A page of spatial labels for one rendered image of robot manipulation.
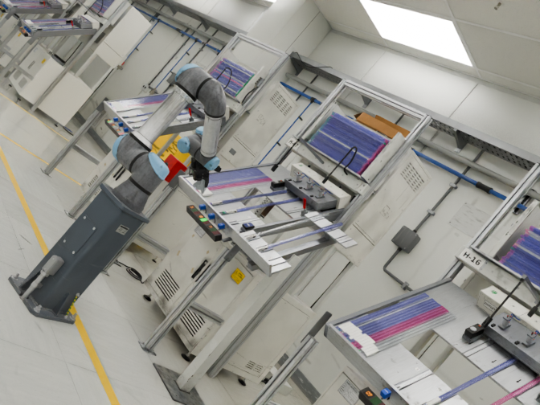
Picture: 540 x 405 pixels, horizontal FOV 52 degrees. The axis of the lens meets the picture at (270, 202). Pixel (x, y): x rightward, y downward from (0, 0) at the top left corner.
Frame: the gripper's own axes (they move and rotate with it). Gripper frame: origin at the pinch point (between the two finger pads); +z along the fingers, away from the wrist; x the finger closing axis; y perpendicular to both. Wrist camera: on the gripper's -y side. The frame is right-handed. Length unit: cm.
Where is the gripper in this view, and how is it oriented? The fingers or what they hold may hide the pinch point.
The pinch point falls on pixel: (203, 190)
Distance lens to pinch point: 293.8
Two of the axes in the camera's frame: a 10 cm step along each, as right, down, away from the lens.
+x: 5.2, 4.4, -7.3
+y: -8.4, 1.6, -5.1
